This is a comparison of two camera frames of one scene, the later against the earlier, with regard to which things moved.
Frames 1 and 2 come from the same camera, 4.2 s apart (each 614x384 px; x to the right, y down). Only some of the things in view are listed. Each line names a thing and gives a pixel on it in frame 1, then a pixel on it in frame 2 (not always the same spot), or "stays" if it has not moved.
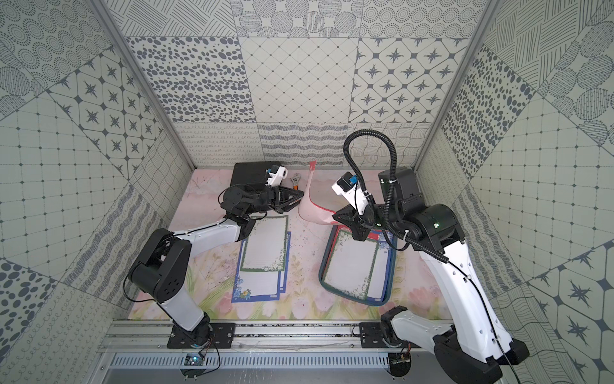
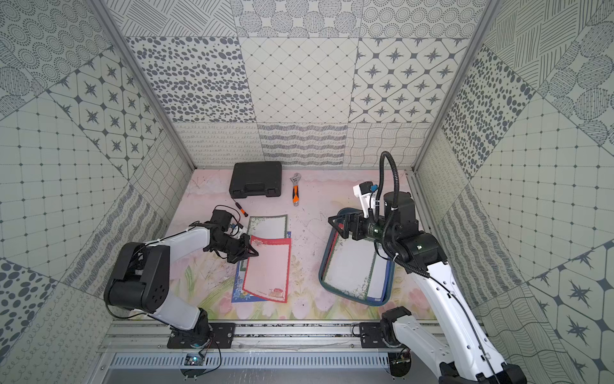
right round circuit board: x=399 y=363 stays
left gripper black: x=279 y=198 to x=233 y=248
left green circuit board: x=193 y=359 stays
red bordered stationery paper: x=309 y=211 to x=268 y=274
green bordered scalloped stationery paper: x=350 y=265 stays
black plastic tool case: x=252 y=173 stays
